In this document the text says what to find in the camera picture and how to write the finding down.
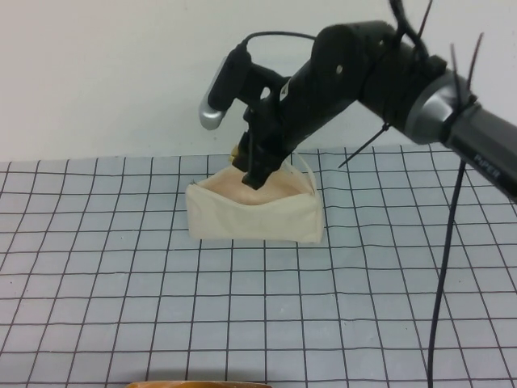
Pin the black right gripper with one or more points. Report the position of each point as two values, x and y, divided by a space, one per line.
299 109

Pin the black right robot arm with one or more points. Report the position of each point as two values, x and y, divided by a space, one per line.
404 85

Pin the cream fabric pencil case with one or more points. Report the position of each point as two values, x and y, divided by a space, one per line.
250 222

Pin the black zip tie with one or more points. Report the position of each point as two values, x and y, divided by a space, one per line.
422 22
363 149
476 56
456 72

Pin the blue grid tablecloth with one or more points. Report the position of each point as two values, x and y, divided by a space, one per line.
121 303

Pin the orange-brown curved object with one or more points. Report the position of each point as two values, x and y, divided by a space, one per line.
194 385

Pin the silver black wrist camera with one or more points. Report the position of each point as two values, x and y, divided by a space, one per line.
220 97

